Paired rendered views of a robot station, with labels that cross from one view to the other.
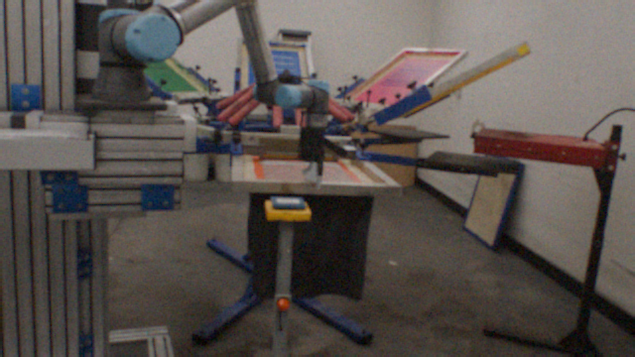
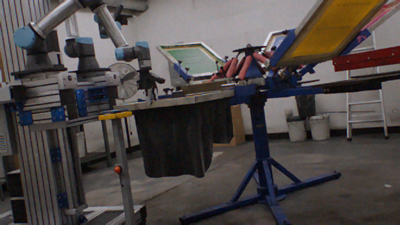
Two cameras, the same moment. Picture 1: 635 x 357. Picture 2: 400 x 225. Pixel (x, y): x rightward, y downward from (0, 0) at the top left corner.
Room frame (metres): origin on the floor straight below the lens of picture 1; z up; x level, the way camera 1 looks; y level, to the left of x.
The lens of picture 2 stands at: (0.17, -1.75, 1.03)
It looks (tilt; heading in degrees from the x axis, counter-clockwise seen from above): 3 degrees down; 40
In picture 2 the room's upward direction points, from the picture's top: 8 degrees counter-clockwise
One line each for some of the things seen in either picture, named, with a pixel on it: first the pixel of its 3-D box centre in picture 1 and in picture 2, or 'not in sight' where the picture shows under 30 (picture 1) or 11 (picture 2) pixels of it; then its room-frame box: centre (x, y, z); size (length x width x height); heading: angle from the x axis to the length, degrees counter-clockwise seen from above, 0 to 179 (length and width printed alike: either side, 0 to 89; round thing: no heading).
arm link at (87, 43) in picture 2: not in sight; (84, 46); (1.95, 0.71, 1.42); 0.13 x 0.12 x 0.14; 86
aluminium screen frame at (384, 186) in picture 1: (304, 167); (188, 98); (2.19, 0.03, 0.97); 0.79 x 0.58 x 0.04; 8
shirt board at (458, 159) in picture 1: (391, 157); (310, 90); (2.99, -0.44, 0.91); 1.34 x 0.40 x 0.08; 68
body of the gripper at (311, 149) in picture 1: (312, 144); (146, 79); (1.82, 0.00, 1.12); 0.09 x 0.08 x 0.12; 98
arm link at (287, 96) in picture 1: (291, 96); (125, 53); (1.76, 0.08, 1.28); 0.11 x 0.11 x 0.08; 44
